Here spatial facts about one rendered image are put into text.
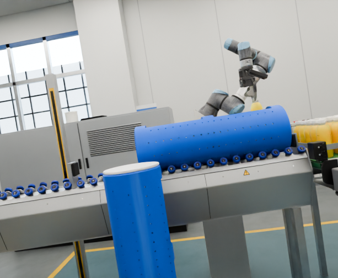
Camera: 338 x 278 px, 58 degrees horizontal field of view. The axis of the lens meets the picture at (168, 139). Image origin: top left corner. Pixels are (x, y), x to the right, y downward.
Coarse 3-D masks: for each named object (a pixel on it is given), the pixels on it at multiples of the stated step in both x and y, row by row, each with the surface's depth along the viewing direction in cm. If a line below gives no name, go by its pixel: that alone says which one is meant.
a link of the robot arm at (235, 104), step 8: (256, 56) 225; (264, 56) 223; (256, 64) 224; (264, 64) 222; (272, 64) 222; (264, 72) 224; (256, 80) 224; (240, 88) 224; (232, 96) 224; (240, 96) 222; (224, 104) 223; (232, 104) 220; (240, 104) 219; (232, 112) 221; (240, 112) 225
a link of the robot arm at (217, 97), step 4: (216, 92) 226; (220, 92) 225; (224, 92) 226; (212, 96) 228; (216, 96) 226; (220, 96) 225; (224, 96) 225; (228, 96) 227; (208, 100) 229; (212, 100) 227; (216, 100) 226; (220, 100) 224; (212, 104) 227; (216, 104) 226; (220, 104) 225; (220, 108) 227
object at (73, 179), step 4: (68, 164) 177; (72, 164) 178; (76, 164) 183; (68, 168) 177; (72, 168) 178; (76, 168) 181; (68, 172) 177; (72, 172) 178; (76, 172) 180; (68, 176) 177; (72, 176) 177; (76, 176) 184; (72, 180) 177; (76, 180) 183; (72, 184) 177; (76, 184) 182; (72, 188) 178
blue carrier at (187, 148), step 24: (192, 120) 175; (216, 120) 172; (240, 120) 170; (264, 120) 169; (288, 120) 168; (144, 144) 168; (168, 144) 168; (192, 144) 168; (216, 144) 168; (240, 144) 169; (264, 144) 170; (288, 144) 171
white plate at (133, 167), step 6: (144, 162) 160; (150, 162) 155; (156, 162) 150; (114, 168) 153; (120, 168) 148; (126, 168) 144; (132, 168) 140; (138, 168) 136; (144, 168) 137; (108, 174) 139; (114, 174) 137
